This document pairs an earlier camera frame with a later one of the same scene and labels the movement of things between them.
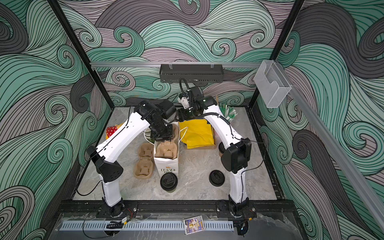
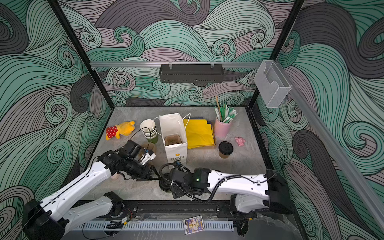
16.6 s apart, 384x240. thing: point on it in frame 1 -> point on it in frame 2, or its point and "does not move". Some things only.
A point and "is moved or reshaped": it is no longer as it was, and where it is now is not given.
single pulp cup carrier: x=167 y=149 is moved or reshaped
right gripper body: x=190 y=113 -> x=179 y=193
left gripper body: x=162 y=133 -> x=138 y=170
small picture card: x=193 y=225 does not move
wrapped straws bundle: x=229 y=112 does not move
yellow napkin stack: x=196 y=133 does not move
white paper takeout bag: x=166 y=165 -> x=173 y=133
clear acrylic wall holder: x=272 y=82 does not move
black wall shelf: x=191 y=73 does not move
